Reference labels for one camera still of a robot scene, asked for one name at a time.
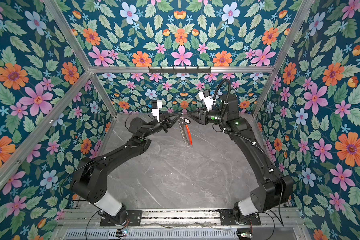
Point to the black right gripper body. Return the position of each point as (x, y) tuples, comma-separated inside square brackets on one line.
[(204, 114)]

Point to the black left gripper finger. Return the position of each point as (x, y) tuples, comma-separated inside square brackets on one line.
[(173, 115), (172, 120)]

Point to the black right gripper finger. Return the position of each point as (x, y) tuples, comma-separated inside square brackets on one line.
[(193, 114), (194, 120)]

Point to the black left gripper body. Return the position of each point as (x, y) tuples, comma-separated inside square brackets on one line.
[(164, 125)]

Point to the key with black tag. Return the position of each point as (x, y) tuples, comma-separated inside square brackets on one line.
[(187, 121)]

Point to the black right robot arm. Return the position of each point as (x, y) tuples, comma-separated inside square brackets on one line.
[(274, 188)]

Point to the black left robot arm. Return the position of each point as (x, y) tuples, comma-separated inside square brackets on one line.
[(90, 179)]

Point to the black hook rack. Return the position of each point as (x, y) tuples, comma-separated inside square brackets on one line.
[(180, 70)]

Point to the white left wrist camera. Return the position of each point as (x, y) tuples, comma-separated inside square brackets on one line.
[(156, 106)]

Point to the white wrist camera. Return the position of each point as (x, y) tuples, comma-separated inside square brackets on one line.
[(156, 106), (207, 98)]

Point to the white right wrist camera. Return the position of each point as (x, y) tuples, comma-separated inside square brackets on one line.
[(207, 98)]

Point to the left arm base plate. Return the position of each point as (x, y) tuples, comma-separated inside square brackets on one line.
[(123, 218)]

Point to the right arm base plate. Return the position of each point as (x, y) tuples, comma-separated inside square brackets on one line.
[(233, 217)]

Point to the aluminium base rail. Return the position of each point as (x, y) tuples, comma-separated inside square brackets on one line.
[(183, 218)]

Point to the white perforated cable tray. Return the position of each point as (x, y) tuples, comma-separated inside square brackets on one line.
[(151, 234)]

